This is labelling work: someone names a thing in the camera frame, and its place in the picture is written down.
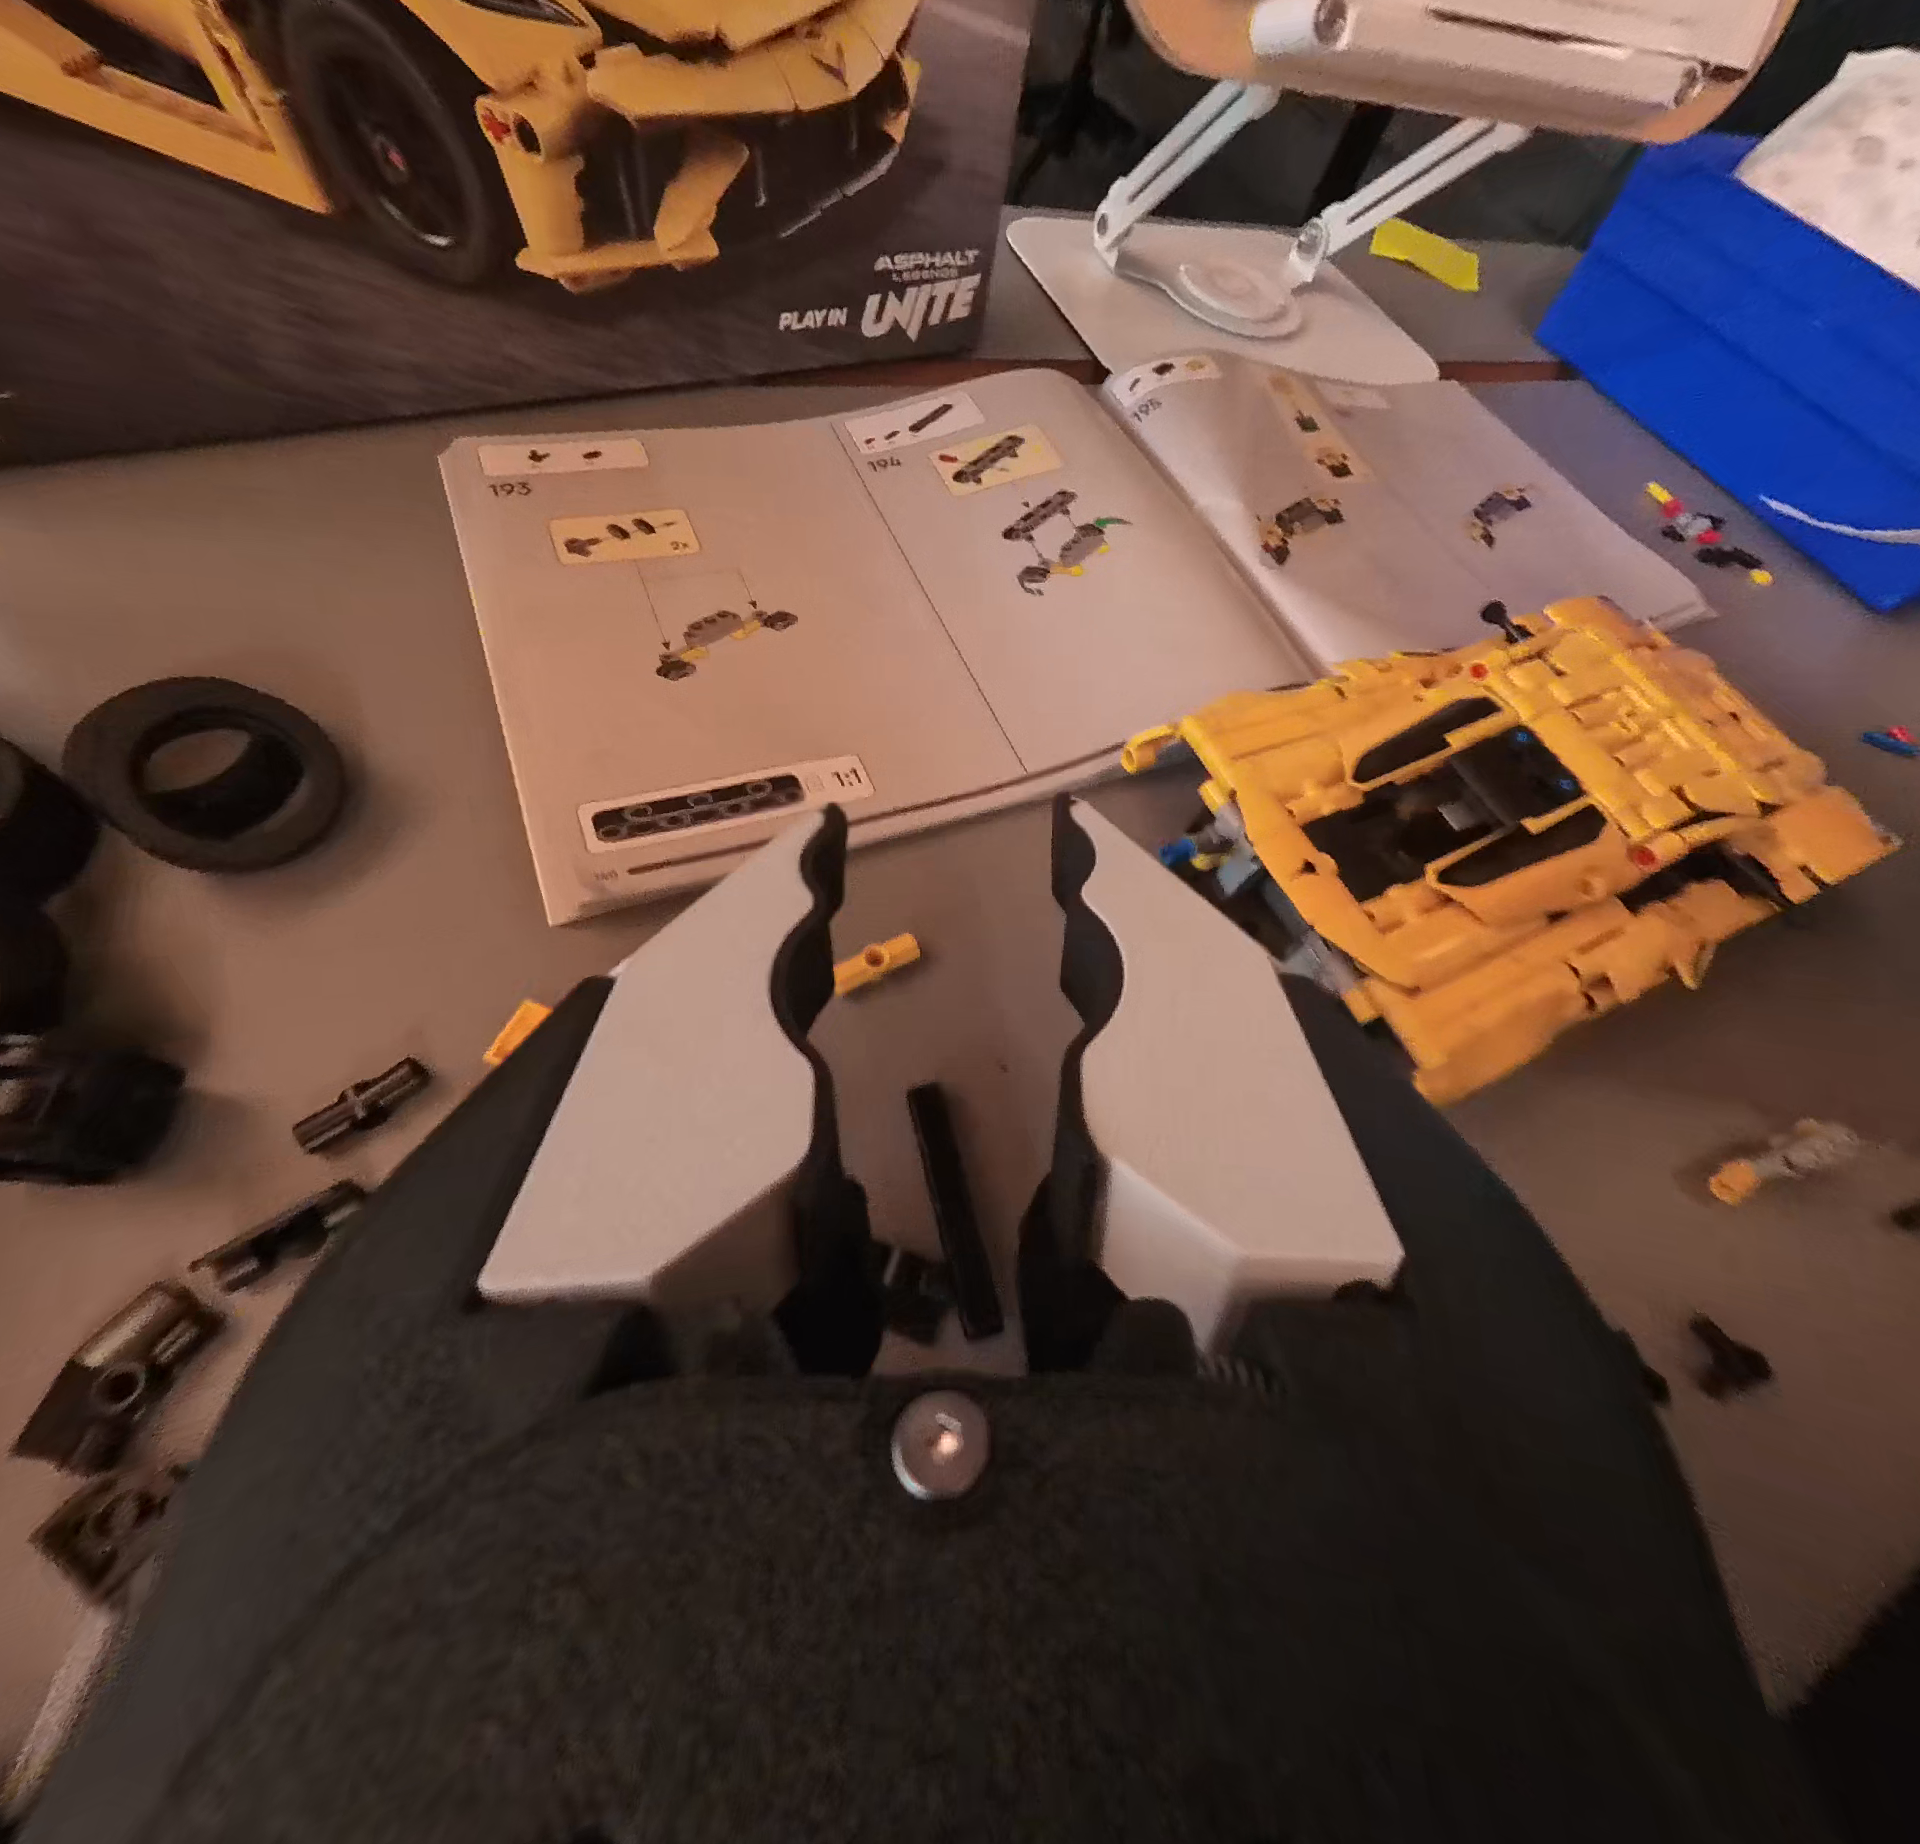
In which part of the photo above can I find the black toy tire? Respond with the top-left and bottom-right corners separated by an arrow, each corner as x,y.
0,905 -> 70,1036
63,675 -> 349,874

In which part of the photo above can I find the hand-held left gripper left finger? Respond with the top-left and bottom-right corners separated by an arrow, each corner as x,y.
477,806 -> 853,1305

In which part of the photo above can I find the pile of yellow black pieces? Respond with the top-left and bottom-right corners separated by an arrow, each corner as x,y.
7,931 -> 1005,1598

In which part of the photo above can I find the yellow paper scrap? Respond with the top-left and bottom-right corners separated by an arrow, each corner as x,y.
1372,218 -> 1480,289

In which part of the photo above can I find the toy car set box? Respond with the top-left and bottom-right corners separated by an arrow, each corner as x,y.
0,0 -> 1038,466

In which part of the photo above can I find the grey desk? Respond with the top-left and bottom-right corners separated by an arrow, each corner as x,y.
0,207 -> 1920,1844

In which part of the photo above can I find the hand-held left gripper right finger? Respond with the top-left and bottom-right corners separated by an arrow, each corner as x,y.
1051,793 -> 1409,1351

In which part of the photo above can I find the white paper strip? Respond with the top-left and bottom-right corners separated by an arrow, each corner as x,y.
1763,493 -> 1920,543

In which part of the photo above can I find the blue plastic bin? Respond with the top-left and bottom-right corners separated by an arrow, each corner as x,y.
1536,134 -> 1920,613

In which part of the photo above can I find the yellow brick toy car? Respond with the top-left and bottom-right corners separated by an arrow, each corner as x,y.
1123,596 -> 1905,1107

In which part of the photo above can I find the black toy wheel rim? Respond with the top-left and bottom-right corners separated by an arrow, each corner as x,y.
0,1034 -> 190,1184

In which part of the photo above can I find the building instruction booklet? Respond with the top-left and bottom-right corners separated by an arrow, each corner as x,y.
438,347 -> 1721,928

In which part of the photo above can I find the small black connector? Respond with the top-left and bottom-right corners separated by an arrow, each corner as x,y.
882,1243 -> 955,1343

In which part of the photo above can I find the cluster of mixed small pins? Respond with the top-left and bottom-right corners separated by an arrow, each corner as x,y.
1643,478 -> 1776,589

